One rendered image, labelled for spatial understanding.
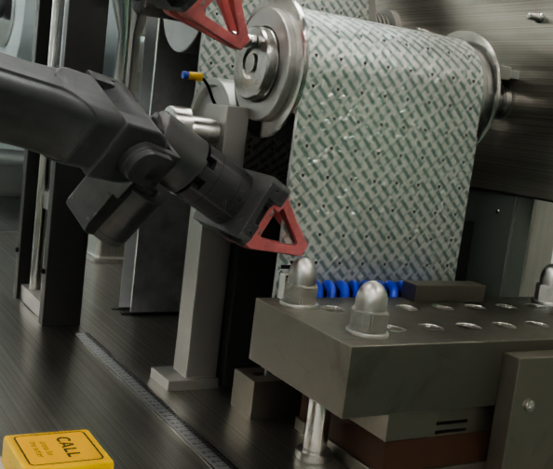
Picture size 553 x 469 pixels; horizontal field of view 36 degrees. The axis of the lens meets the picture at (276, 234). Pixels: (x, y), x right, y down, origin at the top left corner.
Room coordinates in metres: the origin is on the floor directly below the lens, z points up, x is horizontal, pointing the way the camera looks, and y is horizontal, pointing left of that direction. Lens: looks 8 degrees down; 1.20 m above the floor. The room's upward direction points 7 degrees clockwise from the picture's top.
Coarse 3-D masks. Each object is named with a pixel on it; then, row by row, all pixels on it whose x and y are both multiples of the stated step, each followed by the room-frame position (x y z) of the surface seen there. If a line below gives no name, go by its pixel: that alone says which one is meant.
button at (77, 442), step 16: (64, 432) 0.67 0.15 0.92; (80, 432) 0.68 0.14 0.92; (16, 448) 0.63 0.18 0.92; (32, 448) 0.63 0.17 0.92; (48, 448) 0.64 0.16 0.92; (64, 448) 0.64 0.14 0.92; (80, 448) 0.65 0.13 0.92; (96, 448) 0.65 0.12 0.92; (16, 464) 0.61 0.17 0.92; (32, 464) 0.60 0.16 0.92; (48, 464) 0.61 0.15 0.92; (64, 464) 0.61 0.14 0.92; (80, 464) 0.62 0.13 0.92; (96, 464) 0.62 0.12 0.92; (112, 464) 0.63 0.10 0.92
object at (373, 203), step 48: (336, 144) 0.87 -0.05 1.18; (384, 144) 0.90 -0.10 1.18; (432, 144) 0.93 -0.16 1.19; (336, 192) 0.87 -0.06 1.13; (384, 192) 0.91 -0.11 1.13; (432, 192) 0.94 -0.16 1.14; (288, 240) 0.85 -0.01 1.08; (336, 240) 0.88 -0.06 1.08; (384, 240) 0.91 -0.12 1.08; (432, 240) 0.94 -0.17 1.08
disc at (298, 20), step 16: (272, 0) 0.90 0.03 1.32; (288, 0) 0.87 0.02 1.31; (288, 16) 0.87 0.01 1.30; (304, 32) 0.84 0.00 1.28; (304, 48) 0.84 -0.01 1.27; (304, 64) 0.84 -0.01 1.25; (304, 80) 0.84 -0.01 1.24; (288, 96) 0.85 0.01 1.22; (288, 112) 0.85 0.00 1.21; (256, 128) 0.90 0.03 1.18; (272, 128) 0.87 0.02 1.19
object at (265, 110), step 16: (256, 16) 0.91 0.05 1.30; (272, 16) 0.88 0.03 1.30; (288, 32) 0.85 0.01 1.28; (288, 48) 0.85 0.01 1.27; (288, 64) 0.84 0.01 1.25; (288, 80) 0.85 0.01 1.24; (240, 96) 0.92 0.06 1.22; (272, 96) 0.87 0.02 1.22; (256, 112) 0.89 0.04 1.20; (272, 112) 0.87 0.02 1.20; (480, 112) 0.98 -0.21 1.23
